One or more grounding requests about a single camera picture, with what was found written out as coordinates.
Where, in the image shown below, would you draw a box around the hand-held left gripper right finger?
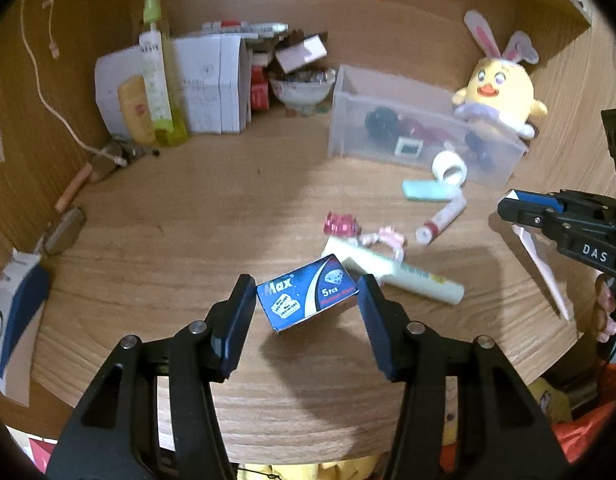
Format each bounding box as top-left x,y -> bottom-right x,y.
357,274 -> 571,480

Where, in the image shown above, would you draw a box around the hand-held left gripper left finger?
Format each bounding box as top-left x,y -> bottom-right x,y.
45,274 -> 256,480

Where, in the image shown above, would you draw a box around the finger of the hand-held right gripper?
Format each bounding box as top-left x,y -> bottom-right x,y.
498,199 -> 558,231
506,189 -> 568,213

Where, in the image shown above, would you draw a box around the white plastic stick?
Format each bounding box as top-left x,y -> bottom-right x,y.
512,225 -> 572,322

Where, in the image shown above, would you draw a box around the white green tube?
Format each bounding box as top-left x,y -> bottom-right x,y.
322,236 -> 466,307

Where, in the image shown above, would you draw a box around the blue razor blade box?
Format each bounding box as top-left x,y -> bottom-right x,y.
256,254 -> 359,336

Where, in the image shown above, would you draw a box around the red white tube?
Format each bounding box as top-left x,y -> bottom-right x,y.
415,195 -> 467,246

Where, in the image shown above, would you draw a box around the pink hair clip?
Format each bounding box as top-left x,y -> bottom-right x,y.
360,227 -> 406,261

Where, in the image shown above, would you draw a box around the white tape roll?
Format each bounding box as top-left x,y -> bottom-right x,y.
431,150 -> 469,187

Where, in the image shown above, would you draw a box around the mint green box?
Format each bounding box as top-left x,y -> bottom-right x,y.
402,180 -> 461,203

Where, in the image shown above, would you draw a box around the pink crown clip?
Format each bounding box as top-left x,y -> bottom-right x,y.
324,211 -> 363,237

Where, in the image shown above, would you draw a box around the red packet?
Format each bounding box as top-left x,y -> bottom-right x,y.
398,117 -> 459,148

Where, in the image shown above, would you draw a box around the white square case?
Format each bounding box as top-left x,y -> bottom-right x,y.
394,137 -> 423,158

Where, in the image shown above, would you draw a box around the clear plastic bin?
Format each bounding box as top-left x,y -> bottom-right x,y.
328,64 -> 529,190

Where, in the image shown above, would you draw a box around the person's right forearm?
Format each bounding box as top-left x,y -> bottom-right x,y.
550,400 -> 616,466

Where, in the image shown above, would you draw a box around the person's right hand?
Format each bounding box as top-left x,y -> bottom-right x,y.
594,275 -> 616,343

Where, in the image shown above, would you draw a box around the yellow chick plush toy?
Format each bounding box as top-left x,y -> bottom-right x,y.
452,9 -> 548,140

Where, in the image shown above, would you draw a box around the brown flat compact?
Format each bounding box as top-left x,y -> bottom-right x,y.
42,208 -> 86,256

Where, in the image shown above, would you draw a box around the brown wooden stick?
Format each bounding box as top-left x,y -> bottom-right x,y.
55,167 -> 94,213

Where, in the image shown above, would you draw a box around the blue white box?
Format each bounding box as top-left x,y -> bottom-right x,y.
0,249 -> 51,406

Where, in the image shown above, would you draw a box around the red can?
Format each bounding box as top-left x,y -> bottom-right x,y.
250,65 -> 273,111

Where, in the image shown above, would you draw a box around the yellow cream tube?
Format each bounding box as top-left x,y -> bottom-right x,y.
117,75 -> 156,145

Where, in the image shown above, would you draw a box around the folded white papers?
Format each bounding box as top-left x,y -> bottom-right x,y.
94,34 -> 253,136

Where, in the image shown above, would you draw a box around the glass bowl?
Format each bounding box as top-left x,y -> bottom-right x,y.
269,67 -> 337,117

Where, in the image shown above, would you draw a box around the small cardboard box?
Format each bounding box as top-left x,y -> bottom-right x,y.
274,32 -> 329,75

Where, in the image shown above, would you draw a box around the red white marker pen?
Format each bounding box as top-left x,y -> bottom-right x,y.
203,20 -> 289,33

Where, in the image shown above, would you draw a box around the white cable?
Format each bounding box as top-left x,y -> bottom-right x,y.
0,0 -> 129,166

